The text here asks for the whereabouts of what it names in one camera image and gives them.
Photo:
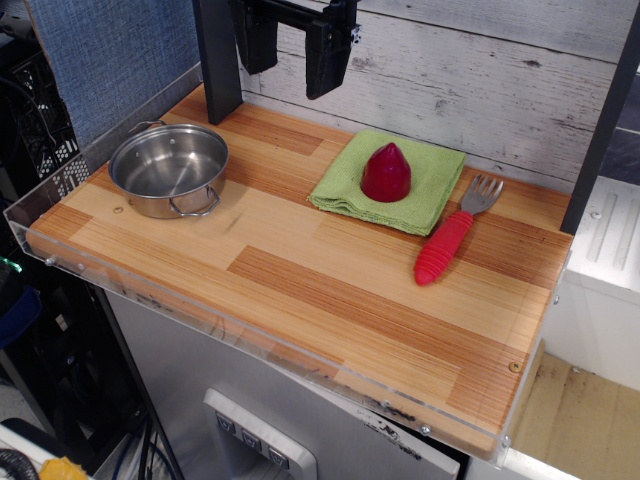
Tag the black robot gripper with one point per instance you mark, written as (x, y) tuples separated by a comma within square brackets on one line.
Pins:
[(330, 33)]

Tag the red-handled metal fork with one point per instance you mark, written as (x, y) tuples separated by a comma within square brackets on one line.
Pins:
[(439, 251)]

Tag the stainless steel pot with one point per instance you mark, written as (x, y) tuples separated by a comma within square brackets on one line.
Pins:
[(171, 170)]

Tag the dark red cone object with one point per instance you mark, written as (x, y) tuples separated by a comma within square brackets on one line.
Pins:
[(387, 175)]

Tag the green folded cloth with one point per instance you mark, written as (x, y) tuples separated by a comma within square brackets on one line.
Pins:
[(435, 172)]

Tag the blue fabric panel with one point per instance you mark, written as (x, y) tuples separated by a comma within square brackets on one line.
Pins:
[(117, 61)]

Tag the black plastic crate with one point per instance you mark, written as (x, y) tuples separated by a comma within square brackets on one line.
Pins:
[(45, 136)]

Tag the clear acrylic table guard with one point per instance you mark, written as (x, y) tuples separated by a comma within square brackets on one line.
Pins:
[(327, 298)]

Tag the white ribbed toy sink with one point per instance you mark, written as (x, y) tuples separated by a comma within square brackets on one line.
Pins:
[(593, 320)]

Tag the black vertical post right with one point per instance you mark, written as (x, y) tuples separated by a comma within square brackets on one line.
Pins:
[(616, 97)]

